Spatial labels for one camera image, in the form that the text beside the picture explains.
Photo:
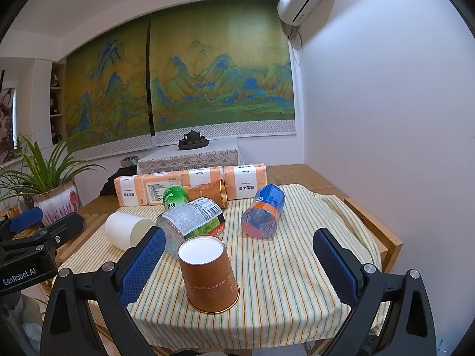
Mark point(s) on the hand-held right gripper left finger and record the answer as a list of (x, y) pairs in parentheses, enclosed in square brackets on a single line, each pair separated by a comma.
[(143, 263)]

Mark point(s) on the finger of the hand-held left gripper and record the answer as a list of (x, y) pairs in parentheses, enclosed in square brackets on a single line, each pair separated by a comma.
[(55, 231), (26, 218)]

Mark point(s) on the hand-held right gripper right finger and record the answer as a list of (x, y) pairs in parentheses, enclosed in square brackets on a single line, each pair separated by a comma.
[(336, 267)]

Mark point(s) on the orange paper cup gold rim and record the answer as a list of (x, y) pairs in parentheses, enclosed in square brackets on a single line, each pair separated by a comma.
[(209, 282), (207, 191)]

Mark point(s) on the white paper cup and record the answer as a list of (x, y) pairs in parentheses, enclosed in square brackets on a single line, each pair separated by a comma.
[(122, 230)]

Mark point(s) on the white patterned plant pot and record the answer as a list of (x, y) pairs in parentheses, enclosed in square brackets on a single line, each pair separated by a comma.
[(55, 202)]

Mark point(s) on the green leafy plant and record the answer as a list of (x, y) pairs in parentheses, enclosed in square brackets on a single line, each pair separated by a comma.
[(40, 170)]

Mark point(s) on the striped tablecloth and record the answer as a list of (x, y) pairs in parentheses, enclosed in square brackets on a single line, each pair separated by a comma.
[(282, 267)]

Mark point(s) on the wooden table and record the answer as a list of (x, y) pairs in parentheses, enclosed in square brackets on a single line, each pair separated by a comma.
[(374, 226)]

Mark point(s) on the green plastic bottle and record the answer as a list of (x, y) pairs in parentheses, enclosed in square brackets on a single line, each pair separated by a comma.
[(174, 194), (193, 217)]

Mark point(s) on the dark bag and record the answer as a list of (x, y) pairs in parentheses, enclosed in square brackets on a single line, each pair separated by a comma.
[(109, 185)]

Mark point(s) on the orange tissue pack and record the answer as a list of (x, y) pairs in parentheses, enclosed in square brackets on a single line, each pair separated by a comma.
[(128, 189), (202, 176), (245, 180), (157, 187)]

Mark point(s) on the blue orange plastic bottle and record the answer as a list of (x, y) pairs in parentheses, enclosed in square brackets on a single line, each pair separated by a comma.
[(265, 207)]

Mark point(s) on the lace covered side table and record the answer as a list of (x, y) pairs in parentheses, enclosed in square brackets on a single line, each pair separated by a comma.
[(189, 159)]

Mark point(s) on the dark tea tray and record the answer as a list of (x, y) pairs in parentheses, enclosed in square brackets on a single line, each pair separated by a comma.
[(195, 145)]

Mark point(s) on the dark teapot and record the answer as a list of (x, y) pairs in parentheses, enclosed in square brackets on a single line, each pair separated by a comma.
[(192, 136)]

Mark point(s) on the narrow landscape painting curtain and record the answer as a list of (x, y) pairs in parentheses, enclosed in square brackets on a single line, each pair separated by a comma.
[(107, 92)]

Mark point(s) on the wide landscape painting curtain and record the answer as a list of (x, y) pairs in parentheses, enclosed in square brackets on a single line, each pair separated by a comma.
[(222, 70)]

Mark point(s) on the wall painting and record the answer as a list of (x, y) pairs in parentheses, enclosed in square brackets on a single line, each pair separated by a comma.
[(5, 126)]

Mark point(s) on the wall shelf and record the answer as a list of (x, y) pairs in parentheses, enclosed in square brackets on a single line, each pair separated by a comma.
[(56, 104)]

